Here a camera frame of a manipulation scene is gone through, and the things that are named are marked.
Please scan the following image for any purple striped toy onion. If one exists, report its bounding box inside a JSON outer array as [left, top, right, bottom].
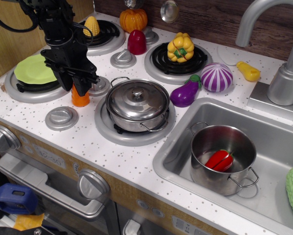
[[201, 63, 233, 92]]

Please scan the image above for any silver stovetop knob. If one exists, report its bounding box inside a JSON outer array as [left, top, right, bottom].
[[110, 49, 136, 69], [45, 106, 79, 131], [89, 76, 111, 96], [142, 26, 159, 46]]

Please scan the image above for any back left stove burner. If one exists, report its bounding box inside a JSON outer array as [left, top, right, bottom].
[[86, 20, 126, 56]]

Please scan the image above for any yellow toy squash piece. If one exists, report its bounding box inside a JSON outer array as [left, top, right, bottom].
[[236, 61, 261, 81]]

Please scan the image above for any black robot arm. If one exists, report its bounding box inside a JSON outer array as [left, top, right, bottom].
[[19, 0, 97, 96]]

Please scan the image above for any silver oven door handle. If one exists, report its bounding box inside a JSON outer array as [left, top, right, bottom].
[[0, 153, 105, 221]]

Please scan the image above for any silver stovetop knob back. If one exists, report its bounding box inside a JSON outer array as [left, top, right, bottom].
[[142, 26, 159, 46]]

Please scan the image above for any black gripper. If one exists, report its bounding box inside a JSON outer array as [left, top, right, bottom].
[[41, 23, 99, 96]]

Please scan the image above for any yellow cloth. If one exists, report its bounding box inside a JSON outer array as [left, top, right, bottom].
[[13, 213, 45, 231]]

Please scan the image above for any orange toy pumpkin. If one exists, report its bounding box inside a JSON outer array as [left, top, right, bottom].
[[119, 9, 148, 33]]

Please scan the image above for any yellow toy corn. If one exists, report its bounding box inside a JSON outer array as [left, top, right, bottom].
[[83, 16, 100, 37]]

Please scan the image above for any front left stove burner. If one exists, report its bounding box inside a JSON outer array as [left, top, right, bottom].
[[4, 67, 69, 103]]

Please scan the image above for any dark red toy pepper half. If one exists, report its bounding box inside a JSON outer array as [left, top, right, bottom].
[[127, 29, 147, 55]]

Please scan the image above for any hanging steel spoon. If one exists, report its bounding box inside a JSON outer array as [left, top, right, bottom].
[[160, 0, 179, 23]]

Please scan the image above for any silver oven knob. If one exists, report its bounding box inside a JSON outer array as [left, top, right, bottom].
[[0, 125, 21, 152], [77, 168, 110, 200]]

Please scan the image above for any purple toy eggplant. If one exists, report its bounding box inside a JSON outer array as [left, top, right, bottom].
[[170, 74, 202, 107]]

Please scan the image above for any hanging steel ladle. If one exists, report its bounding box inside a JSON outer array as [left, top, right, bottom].
[[124, 0, 144, 10]]

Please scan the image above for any steel pot with lid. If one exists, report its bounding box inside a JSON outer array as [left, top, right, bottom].
[[105, 78, 170, 133]]

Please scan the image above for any open steel pot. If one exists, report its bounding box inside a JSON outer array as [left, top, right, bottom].
[[190, 125, 259, 196]]

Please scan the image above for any front right stove burner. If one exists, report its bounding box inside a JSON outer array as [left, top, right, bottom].
[[94, 98, 176, 147]]

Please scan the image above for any silver oven knob left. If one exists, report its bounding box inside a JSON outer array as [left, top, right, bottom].
[[0, 125, 21, 152]]

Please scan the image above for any silver faucet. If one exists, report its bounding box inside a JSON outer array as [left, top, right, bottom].
[[236, 0, 293, 106]]

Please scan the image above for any light green plate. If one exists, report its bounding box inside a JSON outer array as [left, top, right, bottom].
[[14, 54, 57, 85]]

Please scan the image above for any yellow toy bell pepper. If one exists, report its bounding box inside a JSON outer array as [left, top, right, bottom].
[[167, 32, 195, 63]]

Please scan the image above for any black cable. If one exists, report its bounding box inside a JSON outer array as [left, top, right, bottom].
[[0, 0, 94, 46]]

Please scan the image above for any silver stovetop knob middle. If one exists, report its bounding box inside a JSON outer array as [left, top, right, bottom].
[[89, 76, 111, 96]]

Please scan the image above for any silver oven knob right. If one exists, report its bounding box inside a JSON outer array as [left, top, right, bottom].
[[77, 168, 110, 200]]

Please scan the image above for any back right stove burner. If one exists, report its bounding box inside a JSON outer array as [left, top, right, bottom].
[[144, 43, 213, 85]]

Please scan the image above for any silver stovetop knob upper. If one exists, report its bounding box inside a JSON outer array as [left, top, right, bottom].
[[110, 49, 136, 69]]

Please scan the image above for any silver stovetop knob front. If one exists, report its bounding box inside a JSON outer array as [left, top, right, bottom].
[[45, 106, 79, 131]]

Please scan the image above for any silver sink basin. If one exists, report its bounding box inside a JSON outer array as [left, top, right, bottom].
[[153, 98, 293, 235]]

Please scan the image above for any stove burner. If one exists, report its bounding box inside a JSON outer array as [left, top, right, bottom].
[[144, 43, 213, 85], [94, 98, 176, 147], [4, 67, 69, 103], [86, 20, 126, 56]]

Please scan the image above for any orange toy carrot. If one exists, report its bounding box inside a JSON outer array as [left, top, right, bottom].
[[71, 85, 90, 107]]

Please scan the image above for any blue clamp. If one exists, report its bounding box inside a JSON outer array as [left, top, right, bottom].
[[0, 183, 38, 214]]

